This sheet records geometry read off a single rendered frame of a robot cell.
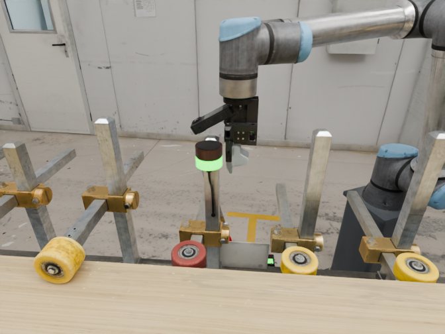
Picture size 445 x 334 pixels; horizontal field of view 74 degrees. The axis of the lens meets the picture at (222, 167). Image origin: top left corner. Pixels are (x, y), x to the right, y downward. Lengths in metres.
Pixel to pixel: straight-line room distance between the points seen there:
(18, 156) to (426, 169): 0.97
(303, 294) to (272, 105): 2.84
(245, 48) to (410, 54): 2.92
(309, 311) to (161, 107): 3.18
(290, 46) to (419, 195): 0.46
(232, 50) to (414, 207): 0.56
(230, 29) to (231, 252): 0.60
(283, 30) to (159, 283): 0.60
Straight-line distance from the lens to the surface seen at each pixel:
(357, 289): 0.69
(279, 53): 0.72
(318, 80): 3.33
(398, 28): 1.14
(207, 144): 0.65
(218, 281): 0.65
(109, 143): 0.75
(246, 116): 0.74
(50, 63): 4.13
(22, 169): 0.91
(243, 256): 0.92
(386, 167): 1.45
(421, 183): 0.82
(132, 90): 3.67
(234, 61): 0.68
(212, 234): 0.81
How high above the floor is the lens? 1.39
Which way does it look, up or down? 28 degrees down
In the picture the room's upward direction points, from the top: straight up
